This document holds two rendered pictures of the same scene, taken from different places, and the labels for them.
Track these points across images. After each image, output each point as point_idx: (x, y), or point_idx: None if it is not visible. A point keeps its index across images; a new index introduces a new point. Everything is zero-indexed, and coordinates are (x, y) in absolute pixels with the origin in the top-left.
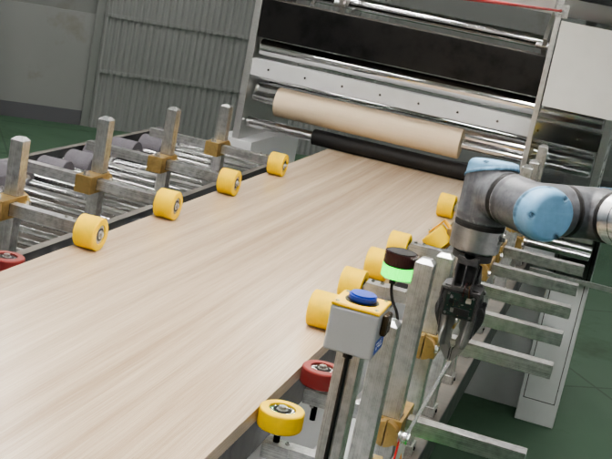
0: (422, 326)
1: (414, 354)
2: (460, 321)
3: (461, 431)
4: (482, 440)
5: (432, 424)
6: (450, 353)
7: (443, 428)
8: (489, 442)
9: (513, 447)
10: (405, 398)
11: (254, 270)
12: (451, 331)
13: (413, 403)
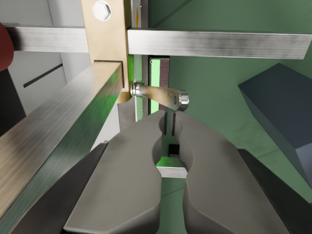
0: (54, 174)
1: (91, 134)
2: (187, 227)
3: (208, 42)
4: (239, 54)
5: (165, 50)
6: (171, 127)
7: (181, 52)
8: (250, 54)
9: (287, 48)
10: (116, 82)
11: None
12: (155, 145)
13: (123, 0)
